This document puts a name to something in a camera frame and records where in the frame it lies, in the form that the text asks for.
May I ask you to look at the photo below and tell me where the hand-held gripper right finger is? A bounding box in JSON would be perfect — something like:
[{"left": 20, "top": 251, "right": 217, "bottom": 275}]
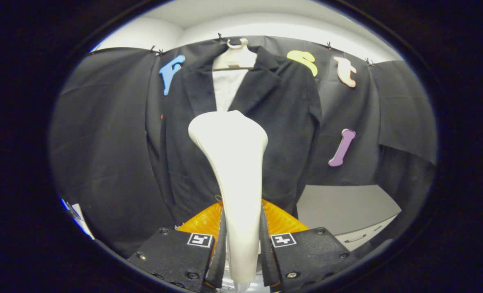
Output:
[{"left": 260, "top": 199, "right": 358, "bottom": 291}]

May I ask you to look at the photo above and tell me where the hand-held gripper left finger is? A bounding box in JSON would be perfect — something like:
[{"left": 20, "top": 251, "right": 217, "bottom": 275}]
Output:
[{"left": 127, "top": 199, "right": 228, "bottom": 293}]

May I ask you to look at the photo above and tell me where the white garment steamer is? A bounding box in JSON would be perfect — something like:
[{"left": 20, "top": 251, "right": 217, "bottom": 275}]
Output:
[{"left": 188, "top": 110, "right": 268, "bottom": 291}]

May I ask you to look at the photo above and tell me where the black suit jacket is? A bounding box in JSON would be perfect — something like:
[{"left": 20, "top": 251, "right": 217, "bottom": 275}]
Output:
[{"left": 146, "top": 43, "right": 323, "bottom": 226}]

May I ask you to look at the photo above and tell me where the white shirt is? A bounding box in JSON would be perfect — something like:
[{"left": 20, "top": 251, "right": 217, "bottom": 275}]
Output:
[{"left": 212, "top": 68, "right": 249, "bottom": 113}]

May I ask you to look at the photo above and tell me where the beige cabinet with grey top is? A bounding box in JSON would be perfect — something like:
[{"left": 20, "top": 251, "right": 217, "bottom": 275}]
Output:
[{"left": 296, "top": 184, "right": 402, "bottom": 251}]

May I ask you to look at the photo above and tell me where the white appliance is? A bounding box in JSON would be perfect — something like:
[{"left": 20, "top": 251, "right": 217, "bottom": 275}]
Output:
[{"left": 61, "top": 198, "right": 95, "bottom": 241}]

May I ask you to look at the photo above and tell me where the black backdrop cloth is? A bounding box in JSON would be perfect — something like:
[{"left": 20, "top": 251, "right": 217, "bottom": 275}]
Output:
[{"left": 48, "top": 36, "right": 437, "bottom": 259}]

